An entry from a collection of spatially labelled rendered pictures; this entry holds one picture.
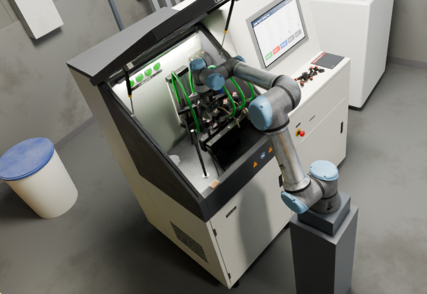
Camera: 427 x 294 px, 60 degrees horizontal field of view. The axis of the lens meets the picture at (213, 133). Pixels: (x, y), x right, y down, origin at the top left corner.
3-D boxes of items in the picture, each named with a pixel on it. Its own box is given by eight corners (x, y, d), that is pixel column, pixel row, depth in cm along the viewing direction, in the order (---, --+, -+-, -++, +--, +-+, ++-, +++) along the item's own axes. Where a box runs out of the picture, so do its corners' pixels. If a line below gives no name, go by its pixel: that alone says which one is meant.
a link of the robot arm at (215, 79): (229, 68, 166) (215, 61, 173) (210, 80, 162) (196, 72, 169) (232, 83, 171) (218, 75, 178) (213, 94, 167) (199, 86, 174)
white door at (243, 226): (231, 284, 234) (210, 221, 190) (229, 282, 236) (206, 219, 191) (292, 215, 263) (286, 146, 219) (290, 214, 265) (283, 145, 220)
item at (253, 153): (211, 218, 191) (204, 198, 180) (205, 214, 193) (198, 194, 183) (284, 147, 219) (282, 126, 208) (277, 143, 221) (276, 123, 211)
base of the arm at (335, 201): (346, 196, 172) (347, 182, 165) (331, 220, 164) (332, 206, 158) (316, 183, 180) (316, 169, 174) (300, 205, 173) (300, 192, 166)
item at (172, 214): (230, 294, 240) (205, 223, 189) (173, 246, 276) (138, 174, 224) (295, 221, 272) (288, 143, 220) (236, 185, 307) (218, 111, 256)
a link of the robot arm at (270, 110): (328, 200, 157) (289, 85, 136) (303, 221, 152) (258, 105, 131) (307, 192, 167) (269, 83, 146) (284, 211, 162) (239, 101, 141)
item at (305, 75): (304, 89, 224) (304, 82, 220) (290, 85, 231) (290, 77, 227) (325, 71, 234) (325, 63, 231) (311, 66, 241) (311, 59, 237)
